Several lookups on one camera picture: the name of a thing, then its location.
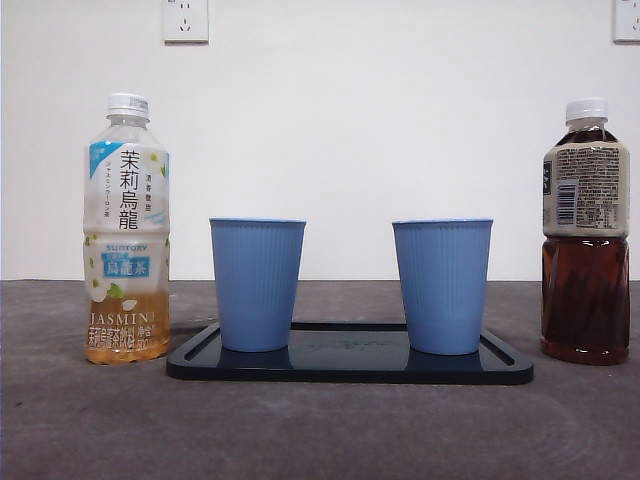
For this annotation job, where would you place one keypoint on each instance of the blue ribbed plastic cup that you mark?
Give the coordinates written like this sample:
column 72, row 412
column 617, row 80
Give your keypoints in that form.
column 442, row 285
column 255, row 285

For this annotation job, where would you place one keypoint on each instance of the jasmine tea bottle white label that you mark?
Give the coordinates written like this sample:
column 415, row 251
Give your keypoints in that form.
column 127, row 200

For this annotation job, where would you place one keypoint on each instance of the dark blue rectangular tray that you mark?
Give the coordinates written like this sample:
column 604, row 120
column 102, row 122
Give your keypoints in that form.
column 350, row 367

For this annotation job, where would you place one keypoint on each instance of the white wall socket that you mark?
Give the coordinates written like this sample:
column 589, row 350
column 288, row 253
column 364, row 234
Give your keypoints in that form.
column 627, row 25
column 184, row 22

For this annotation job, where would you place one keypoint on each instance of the dark tea bottle beige label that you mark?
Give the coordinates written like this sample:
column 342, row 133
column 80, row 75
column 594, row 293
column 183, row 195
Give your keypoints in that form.
column 585, row 300

